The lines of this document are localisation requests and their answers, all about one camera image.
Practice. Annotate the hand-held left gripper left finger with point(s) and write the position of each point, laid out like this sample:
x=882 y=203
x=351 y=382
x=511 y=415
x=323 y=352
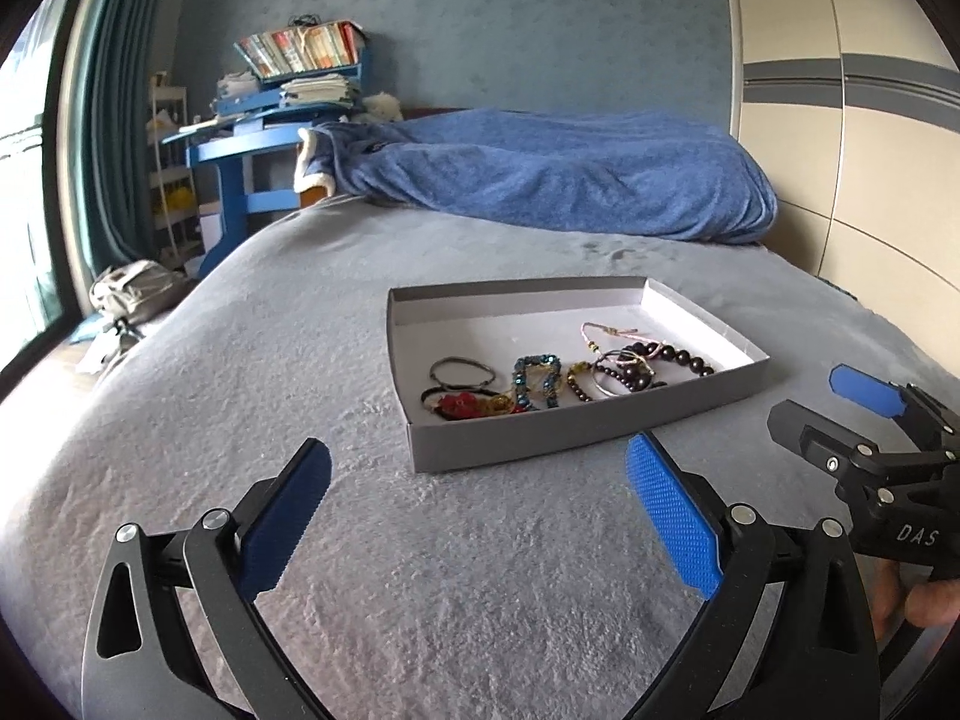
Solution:
x=289 y=517

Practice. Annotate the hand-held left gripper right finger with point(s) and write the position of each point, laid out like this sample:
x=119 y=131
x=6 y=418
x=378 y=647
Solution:
x=675 y=517

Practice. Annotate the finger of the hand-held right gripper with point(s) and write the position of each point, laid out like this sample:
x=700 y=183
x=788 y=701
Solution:
x=817 y=442
x=862 y=386

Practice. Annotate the silver metal bangle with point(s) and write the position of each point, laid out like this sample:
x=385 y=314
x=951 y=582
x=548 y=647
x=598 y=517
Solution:
x=600 y=394

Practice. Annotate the grey cardboard box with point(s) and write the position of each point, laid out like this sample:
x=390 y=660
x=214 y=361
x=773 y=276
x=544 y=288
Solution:
x=487 y=330

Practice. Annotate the person's right hand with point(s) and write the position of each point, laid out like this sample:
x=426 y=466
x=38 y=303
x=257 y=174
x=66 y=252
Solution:
x=930 y=604

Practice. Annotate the grey bed sheet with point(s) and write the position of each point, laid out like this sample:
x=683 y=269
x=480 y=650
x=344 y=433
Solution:
x=300 y=315

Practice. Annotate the beige wardrobe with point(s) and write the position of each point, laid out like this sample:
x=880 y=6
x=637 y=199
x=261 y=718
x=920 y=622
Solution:
x=847 y=127

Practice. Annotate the grey bag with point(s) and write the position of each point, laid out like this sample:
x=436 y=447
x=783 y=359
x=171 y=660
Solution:
x=139 y=289

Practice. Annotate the blue desk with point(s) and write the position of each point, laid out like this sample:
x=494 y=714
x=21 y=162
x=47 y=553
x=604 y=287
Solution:
x=232 y=202

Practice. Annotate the yellow toy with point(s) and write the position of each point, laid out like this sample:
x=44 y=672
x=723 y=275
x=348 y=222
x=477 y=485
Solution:
x=177 y=199

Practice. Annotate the blue fleece blanket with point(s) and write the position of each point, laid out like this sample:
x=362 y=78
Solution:
x=562 y=172

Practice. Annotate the window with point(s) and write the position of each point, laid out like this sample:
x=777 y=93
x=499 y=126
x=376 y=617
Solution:
x=30 y=187

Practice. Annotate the white plush toy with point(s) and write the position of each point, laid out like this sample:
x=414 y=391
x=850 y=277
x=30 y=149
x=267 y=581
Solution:
x=379 y=106

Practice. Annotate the stack of papers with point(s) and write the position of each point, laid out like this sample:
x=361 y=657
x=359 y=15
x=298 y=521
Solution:
x=322 y=90

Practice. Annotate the white shelf rack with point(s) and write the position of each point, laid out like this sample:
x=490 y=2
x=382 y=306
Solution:
x=169 y=101

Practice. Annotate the teal curtain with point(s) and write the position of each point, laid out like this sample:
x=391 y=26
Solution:
x=127 y=105

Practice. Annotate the row of books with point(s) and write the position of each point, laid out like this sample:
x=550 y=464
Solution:
x=300 y=49

